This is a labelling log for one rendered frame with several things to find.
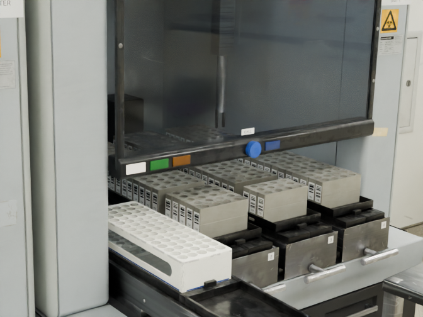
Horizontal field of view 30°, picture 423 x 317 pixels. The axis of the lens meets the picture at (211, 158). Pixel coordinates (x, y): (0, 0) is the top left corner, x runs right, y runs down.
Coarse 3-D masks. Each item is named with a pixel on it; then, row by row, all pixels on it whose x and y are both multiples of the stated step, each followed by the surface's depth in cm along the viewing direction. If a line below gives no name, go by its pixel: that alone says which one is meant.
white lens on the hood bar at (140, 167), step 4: (132, 164) 127; (136, 164) 127; (140, 164) 128; (144, 164) 128; (128, 168) 127; (132, 168) 127; (136, 168) 128; (140, 168) 128; (144, 168) 128; (128, 172) 127; (132, 172) 127; (136, 172) 128
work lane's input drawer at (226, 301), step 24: (120, 264) 134; (120, 288) 133; (144, 288) 126; (168, 288) 123; (216, 288) 123; (240, 288) 126; (168, 312) 121; (192, 312) 117; (216, 312) 118; (240, 312) 118; (264, 312) 118; (288, 312) 117
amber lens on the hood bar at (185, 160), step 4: (180, 156) 133; (184, 156) 133; (188, 156) 134; (172, 160) 132; (176, 160) 132; (180, 160) 133; (184, 160) 133; (188, 160) 134; (172, 164) 132; (176, 164) 132; (180, 164) 133; (184, 164) 133
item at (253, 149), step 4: (248, 144) 141; (252, 144) 141; (256, 144) 141; (260, 144) 142; (248, 148) 141; (252, 148) 141; (256, 148) 141; (260, 148) 142; (248, 152) 141; (252, 152) 141; (256, 152) 142; (260, 152) 142; (248, 156) 142; (252, 156) 141; (256, 156) 142
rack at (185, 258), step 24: (120, 216) 139; (144, 216) 140; (120, 240) 138; (144, 240) 128; (168, 240) 129; (192, 240) 130; (144, 264) 129; (168, 264) 133; (192, 264) 121; (216, 264) 124; (192, 288) 122
